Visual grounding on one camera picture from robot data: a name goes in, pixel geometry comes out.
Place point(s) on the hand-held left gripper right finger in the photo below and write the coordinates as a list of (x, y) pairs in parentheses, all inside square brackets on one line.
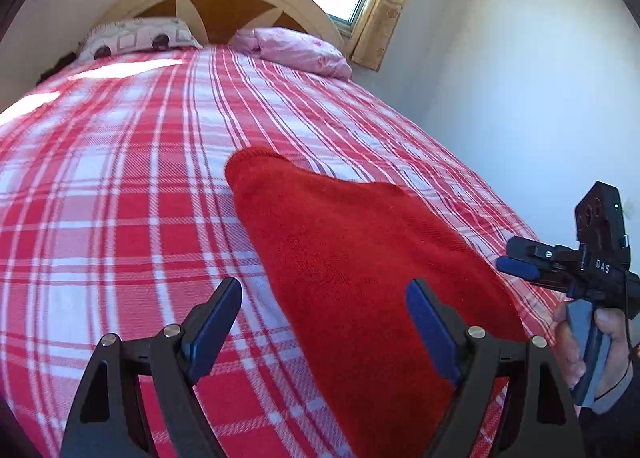
[(432, 333)]

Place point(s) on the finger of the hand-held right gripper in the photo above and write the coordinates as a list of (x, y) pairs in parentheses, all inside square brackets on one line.
[(517, 268), (525, 247)]

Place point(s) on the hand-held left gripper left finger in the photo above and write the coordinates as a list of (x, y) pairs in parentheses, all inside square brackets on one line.
[(212, 333)]

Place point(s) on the red knitted sweater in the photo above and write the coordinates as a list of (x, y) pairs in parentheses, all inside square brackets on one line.
[(350, 263)]

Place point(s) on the person's right forearm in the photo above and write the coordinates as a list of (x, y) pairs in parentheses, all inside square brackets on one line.
[(615, 423)]

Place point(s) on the person's right hand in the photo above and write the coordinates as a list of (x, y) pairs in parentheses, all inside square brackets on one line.
[(612, 353)]

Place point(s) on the red plaid blanket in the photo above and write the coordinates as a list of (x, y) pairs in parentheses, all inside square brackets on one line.
[(125, 213)]

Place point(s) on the yellow patterned curtain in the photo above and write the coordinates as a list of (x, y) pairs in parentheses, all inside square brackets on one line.
[(390, 13)]

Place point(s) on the pink pillow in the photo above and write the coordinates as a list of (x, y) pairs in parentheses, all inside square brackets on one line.
[(300, 51)]

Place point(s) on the white patterned pillow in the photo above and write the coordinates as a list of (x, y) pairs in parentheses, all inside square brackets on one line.
[(135, 36)]

